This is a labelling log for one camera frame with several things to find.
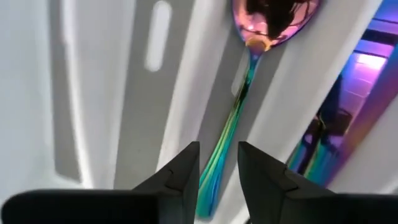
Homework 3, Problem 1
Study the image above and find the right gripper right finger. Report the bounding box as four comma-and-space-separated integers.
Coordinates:
238, 141, 335, 224

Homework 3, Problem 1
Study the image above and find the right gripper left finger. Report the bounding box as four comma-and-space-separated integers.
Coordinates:
133, 141, 200, 224

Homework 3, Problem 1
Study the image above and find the iridescent rainbow knife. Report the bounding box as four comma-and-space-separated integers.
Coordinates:
323, 0, 398, 189
285, 40, 374, 187

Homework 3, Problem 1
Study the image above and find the white cutlery tray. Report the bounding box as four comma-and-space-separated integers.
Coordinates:
0, 0, 398, 224

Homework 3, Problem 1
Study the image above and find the iridescent rainbow spoon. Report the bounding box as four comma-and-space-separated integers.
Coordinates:
195, 0, 321, 218

